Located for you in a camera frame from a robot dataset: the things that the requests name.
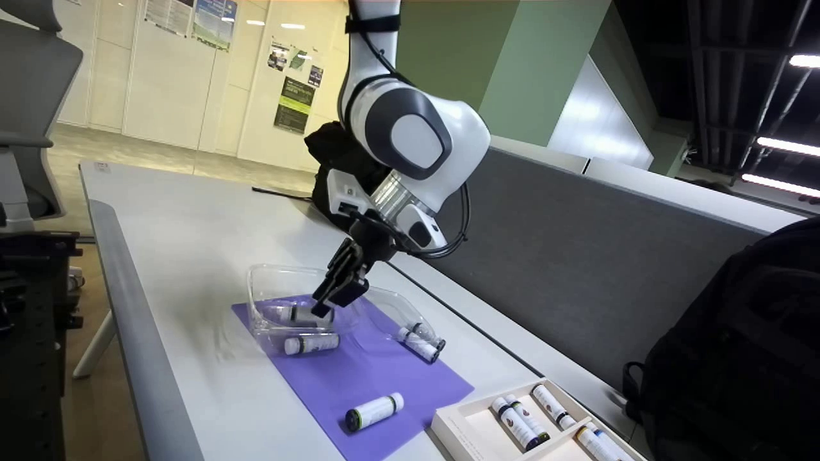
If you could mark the purple mat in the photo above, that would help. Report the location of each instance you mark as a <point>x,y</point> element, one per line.
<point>376,365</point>

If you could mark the wooden tray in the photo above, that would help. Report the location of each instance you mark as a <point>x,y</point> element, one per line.
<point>535,420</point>

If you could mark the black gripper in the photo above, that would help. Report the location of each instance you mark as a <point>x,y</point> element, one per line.
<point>345,277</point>

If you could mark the small bottle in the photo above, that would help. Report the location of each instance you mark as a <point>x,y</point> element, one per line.
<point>422,346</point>

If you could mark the black backpack near left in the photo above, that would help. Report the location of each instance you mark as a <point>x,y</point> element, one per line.
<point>737,377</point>

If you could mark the black backpack far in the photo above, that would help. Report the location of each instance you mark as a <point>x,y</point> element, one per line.
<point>337,150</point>

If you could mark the black backpack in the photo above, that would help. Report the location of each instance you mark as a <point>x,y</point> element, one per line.
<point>337,150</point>
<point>737,377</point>

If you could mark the grey desk divider panel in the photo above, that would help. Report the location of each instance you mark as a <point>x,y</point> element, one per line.
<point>604,262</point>

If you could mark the bottle in wooden tray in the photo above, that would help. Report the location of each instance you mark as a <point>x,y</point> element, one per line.
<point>517,420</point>

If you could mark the clear plastic box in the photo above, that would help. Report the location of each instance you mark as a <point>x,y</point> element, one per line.
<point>252,324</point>

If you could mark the wall poster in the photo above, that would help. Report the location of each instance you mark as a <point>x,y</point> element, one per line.
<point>294,107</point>

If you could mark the white bottle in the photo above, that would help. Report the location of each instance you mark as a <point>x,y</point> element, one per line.
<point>309,343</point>
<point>376,411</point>
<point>304,317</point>

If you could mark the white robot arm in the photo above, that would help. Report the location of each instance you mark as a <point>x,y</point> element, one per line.
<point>391,160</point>

